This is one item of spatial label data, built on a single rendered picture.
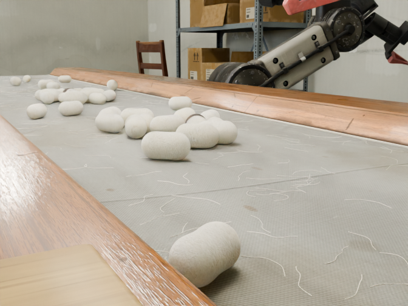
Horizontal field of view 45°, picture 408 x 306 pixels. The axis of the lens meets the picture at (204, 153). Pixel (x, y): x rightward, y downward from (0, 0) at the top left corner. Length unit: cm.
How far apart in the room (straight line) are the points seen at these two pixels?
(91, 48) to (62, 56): 33
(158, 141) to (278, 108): 27
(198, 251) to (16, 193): 9
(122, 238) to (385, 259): 11
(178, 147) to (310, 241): 17
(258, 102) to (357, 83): 249
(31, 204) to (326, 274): 12
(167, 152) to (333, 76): 293
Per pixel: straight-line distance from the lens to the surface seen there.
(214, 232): 18
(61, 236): 17
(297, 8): 55
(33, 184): 23
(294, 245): 22
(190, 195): 29
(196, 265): 17
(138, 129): 47
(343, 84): 321
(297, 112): 58
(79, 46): 542
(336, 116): 54
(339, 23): 127
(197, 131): 41
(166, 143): 37
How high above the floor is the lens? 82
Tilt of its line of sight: 12 degrees down
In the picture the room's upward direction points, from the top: straight up
